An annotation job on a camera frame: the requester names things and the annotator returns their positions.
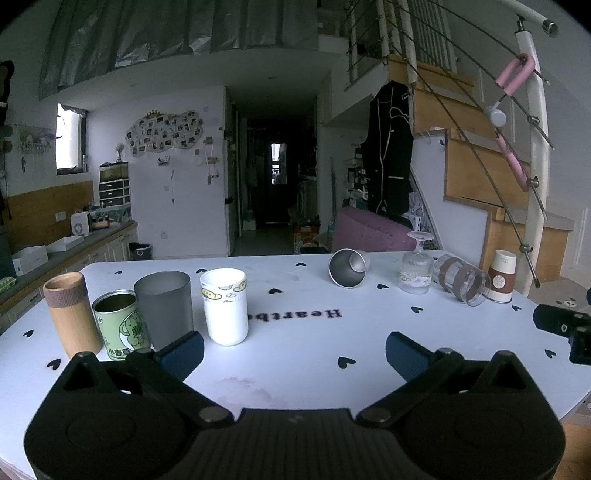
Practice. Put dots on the grey matte cup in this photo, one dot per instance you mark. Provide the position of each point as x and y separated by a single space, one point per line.
166 309

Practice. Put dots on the small drawer organizer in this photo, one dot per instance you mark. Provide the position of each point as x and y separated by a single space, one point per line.
114 194

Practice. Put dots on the black hanging coat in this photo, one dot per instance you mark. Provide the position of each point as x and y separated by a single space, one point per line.
387 147

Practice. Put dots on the glass fish tank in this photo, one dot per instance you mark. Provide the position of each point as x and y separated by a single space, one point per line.
114 171

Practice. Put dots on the white cardboard box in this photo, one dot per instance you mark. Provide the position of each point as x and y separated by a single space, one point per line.
28 259

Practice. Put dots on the wall hanging shelf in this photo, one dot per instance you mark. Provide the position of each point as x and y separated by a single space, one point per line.
211 161

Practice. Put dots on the green printed tin can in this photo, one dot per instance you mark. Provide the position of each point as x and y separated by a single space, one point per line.
124 327

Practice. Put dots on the purple armchair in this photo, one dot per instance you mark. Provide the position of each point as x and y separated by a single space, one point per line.
369 233

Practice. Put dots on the bamboo wooden cup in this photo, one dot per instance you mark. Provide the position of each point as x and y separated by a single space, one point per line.
74 314

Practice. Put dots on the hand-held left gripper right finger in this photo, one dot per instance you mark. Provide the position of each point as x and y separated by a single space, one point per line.
406 356

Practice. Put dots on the white printed cup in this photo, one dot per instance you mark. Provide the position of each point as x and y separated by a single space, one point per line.
226 314

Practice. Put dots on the window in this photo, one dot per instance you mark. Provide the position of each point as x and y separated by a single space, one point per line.
69 138

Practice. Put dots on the clear stemmed glass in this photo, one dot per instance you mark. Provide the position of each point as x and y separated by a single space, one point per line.
415 272

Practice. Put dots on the white stair railing post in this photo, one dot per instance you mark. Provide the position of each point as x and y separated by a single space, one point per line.
535 161

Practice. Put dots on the brown and white paper cup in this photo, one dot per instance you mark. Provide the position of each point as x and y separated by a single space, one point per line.
501 277

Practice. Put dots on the kitchen counter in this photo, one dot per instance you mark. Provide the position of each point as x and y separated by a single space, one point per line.
55 272

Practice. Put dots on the brown banded glass cup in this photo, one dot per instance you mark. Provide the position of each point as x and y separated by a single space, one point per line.
461 279

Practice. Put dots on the pink u-shaped trainer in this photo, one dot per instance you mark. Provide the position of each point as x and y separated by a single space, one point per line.
515 74

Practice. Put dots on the stainless steel cup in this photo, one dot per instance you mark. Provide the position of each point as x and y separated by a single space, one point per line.
344 270

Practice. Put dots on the wooden staircase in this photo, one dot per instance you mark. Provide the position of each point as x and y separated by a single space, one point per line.
466 152

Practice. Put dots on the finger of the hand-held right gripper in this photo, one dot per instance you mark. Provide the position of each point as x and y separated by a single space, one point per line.
556 319

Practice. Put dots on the colourful cardboard box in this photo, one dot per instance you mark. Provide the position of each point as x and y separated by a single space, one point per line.
305 235

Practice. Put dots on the black trash bin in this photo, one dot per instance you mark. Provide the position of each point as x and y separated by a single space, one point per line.
140 251

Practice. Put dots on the white heart print tablecloth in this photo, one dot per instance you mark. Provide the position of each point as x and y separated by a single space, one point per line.
295 346

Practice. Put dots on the cloud shaped photo board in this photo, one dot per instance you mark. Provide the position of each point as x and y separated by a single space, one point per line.
161 134

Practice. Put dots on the white pegboard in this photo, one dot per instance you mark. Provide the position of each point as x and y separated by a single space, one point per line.
37 147

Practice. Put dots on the white countertop appliance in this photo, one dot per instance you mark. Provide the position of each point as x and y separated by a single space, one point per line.
81 224

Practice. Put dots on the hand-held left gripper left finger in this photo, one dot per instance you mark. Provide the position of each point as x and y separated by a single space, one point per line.
183 353

